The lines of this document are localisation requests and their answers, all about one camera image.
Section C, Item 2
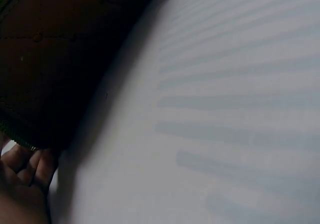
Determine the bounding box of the brown quilted cloth green trim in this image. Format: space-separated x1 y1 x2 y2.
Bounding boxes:
0 0 162 152

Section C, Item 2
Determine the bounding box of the person's left hand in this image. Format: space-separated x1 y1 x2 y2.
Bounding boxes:
0 130 61 224

